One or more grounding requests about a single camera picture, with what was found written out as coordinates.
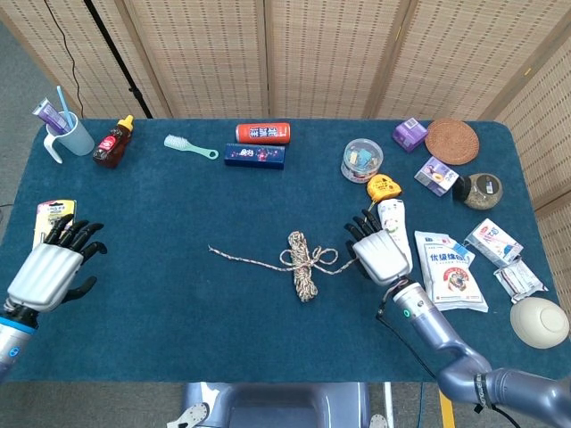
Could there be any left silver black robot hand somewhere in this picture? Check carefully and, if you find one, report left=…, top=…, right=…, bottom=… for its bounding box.
left=6, top=213, right=108, bottom=313

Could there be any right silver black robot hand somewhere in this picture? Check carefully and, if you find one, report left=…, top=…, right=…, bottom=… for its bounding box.
left=343, top=215, right=411, bottom=286

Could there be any purple carton with photo print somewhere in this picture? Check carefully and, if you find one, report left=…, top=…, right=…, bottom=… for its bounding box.
left=413, top=156, right=460, bottom=197

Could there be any teal tablecloth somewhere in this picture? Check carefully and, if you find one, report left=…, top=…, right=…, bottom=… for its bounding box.
left=0, top=118, right=561, bottom=384

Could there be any razor blister pack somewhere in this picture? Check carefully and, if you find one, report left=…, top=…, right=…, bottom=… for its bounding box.
left=31, top=199, right=78, bottom=251

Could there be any navy blue rectangular box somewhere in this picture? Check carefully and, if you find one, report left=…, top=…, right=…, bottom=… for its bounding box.
left=223, top=143, right=286, bottom=170

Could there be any round woven rattan coaster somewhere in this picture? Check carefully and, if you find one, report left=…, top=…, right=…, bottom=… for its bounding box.
left=424, top=118, right=480, bottom=166

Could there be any beige upturned bowl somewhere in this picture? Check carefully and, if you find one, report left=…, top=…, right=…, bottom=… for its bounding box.
left=509, top=296, right=571, bottom=350

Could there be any glass jar black lid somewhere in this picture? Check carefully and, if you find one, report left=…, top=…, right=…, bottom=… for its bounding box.
left=451, top=173, right=504, bottom=210

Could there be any white blue carton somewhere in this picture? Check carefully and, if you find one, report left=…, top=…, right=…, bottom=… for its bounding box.
left=463, top=218, right=525, bottom=268

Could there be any orange drink can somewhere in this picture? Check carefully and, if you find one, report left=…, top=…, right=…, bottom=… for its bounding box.
left=235, top=122, right=292, bottom=144

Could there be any yellow tape measure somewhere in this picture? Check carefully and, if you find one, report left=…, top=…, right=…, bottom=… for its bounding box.
left=363, top=173, right=402, bottom=224

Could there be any amber bear syrup bottle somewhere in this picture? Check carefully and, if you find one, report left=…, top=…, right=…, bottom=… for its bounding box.
left=92, top=114, right=135, bottom=169

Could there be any grey robot torso base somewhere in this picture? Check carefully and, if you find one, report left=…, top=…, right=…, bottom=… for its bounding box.
left=167, top=382, right=389, bottom=428

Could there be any clear jar of clips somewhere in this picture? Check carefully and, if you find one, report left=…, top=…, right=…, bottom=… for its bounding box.
left=340, top=137, right=385, bottom=183

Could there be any purple toothpaste tube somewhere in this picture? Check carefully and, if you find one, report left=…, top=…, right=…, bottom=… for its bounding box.
left=33, top=99, right=68, bottom=135

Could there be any thin black hanging cable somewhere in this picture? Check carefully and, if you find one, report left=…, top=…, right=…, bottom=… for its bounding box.
left=43, top=0, right=86, bottom=118

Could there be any white pouch red print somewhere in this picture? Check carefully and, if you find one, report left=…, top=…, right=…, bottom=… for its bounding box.
left=413, top=230, right=490, bottom=313

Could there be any light blue plastic cup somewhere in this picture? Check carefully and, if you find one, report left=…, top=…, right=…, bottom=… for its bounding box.
left=43, top=111, right=95, bottom=165

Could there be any black stand pole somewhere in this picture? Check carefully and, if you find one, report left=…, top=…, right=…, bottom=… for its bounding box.
left=84, top=0, right=154, bottom=119

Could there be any white bottle yellow cap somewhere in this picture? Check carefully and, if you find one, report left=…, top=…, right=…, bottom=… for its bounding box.
left=377, top=198, right=414, bottom=268

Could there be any mint green brush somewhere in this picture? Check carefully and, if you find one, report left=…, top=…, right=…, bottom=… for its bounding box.
left=163, top=134, right=220, bottom=161

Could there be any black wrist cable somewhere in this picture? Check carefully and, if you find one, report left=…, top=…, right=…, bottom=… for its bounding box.
left=375, top=305, right=441, bottom=380

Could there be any beige braided rope bundle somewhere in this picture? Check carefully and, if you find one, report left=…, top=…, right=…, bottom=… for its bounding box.
left=208, top=230, right=362, bottom=303

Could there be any light blue toothbrush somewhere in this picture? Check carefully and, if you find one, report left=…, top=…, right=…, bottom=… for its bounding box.
left=55, top=85, right=75, bottom=130

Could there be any small white foil packet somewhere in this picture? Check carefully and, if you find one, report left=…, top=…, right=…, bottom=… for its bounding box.
left=492, top=257, right=549, bottom=304

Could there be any plain purple carton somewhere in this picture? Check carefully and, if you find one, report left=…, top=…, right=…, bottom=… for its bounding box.
left=392, top=117, right=429, bottom=153

